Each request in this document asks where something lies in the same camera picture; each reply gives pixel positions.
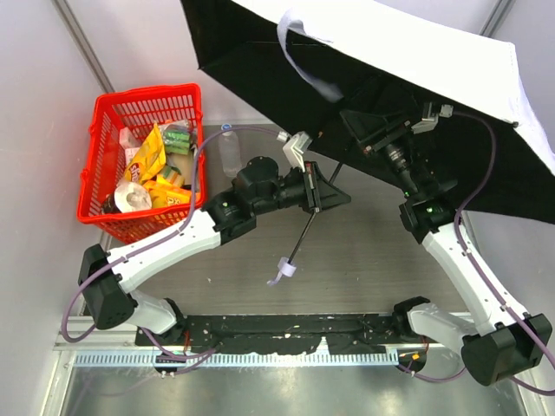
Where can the orange snack package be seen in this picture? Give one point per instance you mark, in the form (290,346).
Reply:
(163,195)

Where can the green sponge pack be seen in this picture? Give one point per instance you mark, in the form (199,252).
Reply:
(176,139)

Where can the white small box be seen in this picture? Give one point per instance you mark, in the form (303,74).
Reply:
(129,143)

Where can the lavender folding umbrella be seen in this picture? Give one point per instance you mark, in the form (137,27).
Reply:
(300,63)

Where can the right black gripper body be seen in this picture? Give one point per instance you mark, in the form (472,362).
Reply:
(386,139)

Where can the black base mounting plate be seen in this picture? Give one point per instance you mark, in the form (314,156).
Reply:
(292,334)

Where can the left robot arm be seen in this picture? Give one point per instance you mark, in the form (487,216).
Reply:
(112,280)

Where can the red plastic basket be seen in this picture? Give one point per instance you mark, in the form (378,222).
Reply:
(138,109)

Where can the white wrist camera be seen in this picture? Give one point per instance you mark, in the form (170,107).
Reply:
(430,117)
(294,147)

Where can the clear plastic water bottle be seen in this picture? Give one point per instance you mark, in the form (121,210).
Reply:
(229,150)

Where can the yellow chips bag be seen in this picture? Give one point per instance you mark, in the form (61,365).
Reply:
(149,159)

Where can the white slotted cable duct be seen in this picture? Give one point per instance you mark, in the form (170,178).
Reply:
(151,358)

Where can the white tape roll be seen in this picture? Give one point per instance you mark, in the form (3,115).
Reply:
(131,197)

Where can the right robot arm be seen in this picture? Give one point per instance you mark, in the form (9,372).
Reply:
(502,339)

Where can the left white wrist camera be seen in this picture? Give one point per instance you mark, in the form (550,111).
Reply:
(294,147)

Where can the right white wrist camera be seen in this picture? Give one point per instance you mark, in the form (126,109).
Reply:
(430,117)

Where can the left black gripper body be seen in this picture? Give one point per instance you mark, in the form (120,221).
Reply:
(310,186)

